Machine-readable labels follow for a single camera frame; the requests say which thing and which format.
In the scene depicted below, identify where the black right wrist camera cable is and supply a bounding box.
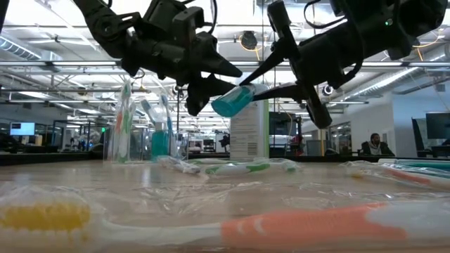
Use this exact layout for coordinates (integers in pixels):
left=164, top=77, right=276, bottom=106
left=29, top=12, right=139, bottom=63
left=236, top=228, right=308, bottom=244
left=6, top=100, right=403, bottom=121
left=304, top=0, right=347, bottom=30

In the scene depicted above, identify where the teal mouthwash bottle white cap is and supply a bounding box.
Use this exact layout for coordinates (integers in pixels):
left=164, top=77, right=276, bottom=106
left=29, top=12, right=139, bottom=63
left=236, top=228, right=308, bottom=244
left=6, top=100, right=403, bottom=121
left=378, top=158, right=450, bottom=176
left=210, top=83, right=271, bottom=119
left=150, top=121, right=169, bottom=162

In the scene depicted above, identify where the dark computer monitor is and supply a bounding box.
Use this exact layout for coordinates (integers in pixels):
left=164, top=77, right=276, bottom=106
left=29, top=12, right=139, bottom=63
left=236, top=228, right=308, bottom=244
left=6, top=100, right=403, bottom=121
left=425, top=112, right=450, bottom=141

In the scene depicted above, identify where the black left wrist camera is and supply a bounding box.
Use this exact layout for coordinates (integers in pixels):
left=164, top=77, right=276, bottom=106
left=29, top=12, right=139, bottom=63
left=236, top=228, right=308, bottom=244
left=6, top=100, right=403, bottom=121
left=171, top=6, right=206, bottom=41

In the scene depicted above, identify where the computer monitor blue screen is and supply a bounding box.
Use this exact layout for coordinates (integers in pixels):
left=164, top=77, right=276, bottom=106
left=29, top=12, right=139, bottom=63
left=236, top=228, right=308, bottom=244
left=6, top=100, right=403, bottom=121
left=9, top=122, right=36, bottom=137

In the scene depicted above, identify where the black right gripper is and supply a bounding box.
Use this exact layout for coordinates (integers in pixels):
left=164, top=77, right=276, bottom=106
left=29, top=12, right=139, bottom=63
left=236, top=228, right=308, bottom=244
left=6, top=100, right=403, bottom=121
left=240, top=0, right=363, bottom=129

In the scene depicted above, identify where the white wipes canister green stripe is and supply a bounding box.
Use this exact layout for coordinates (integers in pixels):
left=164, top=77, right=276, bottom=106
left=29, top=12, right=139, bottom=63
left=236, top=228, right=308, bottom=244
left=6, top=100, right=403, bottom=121
left=230, top=83, right=271, bottom=162

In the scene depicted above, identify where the orange white toothbrush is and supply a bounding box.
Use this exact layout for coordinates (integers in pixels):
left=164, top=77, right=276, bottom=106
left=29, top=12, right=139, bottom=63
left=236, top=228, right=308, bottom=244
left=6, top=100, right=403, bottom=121
left=342, top=160, right=450, bottom=193
left=0, top=191, right=450, bottom=252

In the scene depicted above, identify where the black background machine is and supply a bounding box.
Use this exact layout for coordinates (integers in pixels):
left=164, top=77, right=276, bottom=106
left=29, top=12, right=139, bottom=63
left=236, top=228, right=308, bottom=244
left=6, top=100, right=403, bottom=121
left=269, top=112, right=302, bottom=158

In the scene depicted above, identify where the pile of toothbrushes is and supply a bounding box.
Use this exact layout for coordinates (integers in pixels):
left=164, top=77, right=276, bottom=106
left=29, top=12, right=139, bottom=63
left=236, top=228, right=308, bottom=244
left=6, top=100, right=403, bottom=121
left=103, top=131, right=180, bottom=163

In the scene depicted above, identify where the black office chair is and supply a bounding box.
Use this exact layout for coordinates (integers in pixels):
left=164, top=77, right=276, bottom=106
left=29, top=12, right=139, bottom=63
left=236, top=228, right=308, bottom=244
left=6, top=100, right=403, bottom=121
left=411, top=117, right=427, bottom=158

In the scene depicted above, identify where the long ceiling light bar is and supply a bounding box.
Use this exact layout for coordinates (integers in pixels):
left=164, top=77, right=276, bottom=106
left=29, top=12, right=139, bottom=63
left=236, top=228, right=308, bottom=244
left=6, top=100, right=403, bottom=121
left=0, top=60, right=450, bottom=68

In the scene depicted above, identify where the black aluminium table frame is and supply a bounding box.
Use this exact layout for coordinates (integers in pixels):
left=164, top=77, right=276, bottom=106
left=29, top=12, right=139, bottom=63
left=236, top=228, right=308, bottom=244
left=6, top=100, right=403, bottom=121
left=0, top=151, right=450, bottom=168

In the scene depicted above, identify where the black ceiling cable reel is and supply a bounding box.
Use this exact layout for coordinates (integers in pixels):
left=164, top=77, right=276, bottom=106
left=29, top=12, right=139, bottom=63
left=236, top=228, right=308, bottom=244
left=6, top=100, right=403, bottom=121
left=240, top=30, right=259, bottom=52

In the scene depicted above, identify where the seated person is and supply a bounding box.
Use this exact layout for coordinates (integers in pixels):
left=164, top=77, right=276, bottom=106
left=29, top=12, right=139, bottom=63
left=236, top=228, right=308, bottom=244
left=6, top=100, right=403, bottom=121
left=360, top=132, right=395, bottom=158

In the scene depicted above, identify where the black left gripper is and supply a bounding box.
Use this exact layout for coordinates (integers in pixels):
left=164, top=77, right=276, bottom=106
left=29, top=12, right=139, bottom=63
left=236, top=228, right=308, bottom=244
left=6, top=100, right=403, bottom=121
left=121, top=32, right=243, bottom=117

